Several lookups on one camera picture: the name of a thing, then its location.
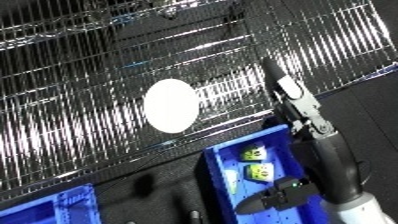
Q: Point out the pale right robot forearm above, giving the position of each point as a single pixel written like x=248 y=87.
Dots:
x=361 y=213

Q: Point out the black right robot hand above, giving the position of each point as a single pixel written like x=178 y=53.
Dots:
x=337 y=166

